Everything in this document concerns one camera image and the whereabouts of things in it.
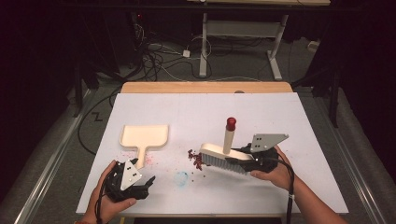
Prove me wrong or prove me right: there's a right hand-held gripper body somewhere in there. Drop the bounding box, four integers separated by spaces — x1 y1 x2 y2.
242 133 290 174

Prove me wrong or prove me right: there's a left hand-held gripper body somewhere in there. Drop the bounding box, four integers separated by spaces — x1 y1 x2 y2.
104 159 150 202

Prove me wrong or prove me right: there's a cream brush with red cap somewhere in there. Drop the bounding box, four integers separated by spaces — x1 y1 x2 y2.
199 117 260 175

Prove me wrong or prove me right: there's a cream dustpan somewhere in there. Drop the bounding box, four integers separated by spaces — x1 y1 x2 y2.
120 124 170 171

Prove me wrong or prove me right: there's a pile of dark red crumbs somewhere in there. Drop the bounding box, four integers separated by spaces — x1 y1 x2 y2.
186 148 209 181

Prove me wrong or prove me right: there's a person's right hand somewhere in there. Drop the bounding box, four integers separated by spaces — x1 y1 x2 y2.
249 145 295 191

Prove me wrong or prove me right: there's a person's left hand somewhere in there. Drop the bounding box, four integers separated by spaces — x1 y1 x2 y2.
81 160 137 224

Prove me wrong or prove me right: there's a white table cover sheet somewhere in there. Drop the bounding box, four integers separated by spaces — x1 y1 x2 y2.
76 92 349 217

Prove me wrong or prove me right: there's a wooden table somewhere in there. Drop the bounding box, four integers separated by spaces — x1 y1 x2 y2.
76 81 349 218

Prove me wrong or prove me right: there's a black stand leg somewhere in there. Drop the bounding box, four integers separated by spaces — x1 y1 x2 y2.
72 62 86 119

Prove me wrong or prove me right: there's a left hand-held gripper black cable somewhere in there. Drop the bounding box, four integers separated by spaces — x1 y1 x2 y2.
93 166 120 224

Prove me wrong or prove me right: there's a hand-held gripper black cable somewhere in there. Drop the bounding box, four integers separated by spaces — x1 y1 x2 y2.
263 156 296 224
93 166 120 224

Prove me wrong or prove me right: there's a right hand-held gripper black cable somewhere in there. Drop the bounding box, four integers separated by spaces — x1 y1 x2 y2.
263 156 296 224

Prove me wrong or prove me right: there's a long black floor cable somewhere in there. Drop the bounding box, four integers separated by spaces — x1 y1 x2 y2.
77 88 121 156

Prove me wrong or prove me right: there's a metal floor rail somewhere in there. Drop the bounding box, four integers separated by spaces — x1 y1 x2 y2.
312 92 390 224
15 89 96 224

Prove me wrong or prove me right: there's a tangle of floor cables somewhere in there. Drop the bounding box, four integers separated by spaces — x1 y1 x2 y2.
132 22 214 82

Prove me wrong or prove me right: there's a white metal desk frame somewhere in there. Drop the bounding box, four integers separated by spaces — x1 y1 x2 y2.
186 0 332 81

